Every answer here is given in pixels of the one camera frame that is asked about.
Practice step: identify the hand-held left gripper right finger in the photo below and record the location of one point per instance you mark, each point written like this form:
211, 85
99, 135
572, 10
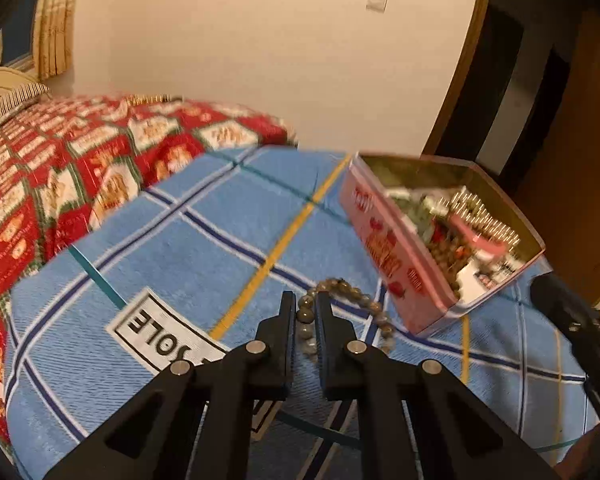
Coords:
325, 330

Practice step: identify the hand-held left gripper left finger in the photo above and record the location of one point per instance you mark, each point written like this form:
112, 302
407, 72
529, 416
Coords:
285, 330

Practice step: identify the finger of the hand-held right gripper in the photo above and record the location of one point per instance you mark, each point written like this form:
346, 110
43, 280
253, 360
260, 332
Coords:
565, 310

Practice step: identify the pink tin box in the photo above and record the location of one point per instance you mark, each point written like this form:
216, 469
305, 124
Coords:
380, 240

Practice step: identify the pink bangle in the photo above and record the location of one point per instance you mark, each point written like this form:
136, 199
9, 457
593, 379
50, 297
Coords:
480, 243

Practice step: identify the blue plaid blanket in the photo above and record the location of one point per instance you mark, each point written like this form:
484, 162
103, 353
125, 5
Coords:
205, 240

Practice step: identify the brown bead strand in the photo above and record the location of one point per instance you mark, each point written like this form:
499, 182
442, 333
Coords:
442, 256

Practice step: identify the wooden wardrobe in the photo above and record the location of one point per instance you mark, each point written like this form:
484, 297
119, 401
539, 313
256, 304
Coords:
570, 160

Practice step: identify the red printed blanket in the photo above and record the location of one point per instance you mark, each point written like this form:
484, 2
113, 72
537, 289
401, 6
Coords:
55, 170

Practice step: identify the striped pillow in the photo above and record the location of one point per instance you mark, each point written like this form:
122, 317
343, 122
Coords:
15, 102

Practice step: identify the cream headboard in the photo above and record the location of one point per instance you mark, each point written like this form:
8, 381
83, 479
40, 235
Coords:
0, 80

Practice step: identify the beige curtain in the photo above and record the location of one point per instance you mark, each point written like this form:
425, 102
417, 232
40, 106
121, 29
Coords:
57, 20

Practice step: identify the window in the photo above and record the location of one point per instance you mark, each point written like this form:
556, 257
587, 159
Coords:
17, 30

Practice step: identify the wooden door frame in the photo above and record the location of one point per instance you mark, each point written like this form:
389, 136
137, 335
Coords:
460, 60

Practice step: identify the white light switch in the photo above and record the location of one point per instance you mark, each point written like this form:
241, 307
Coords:
376, 1

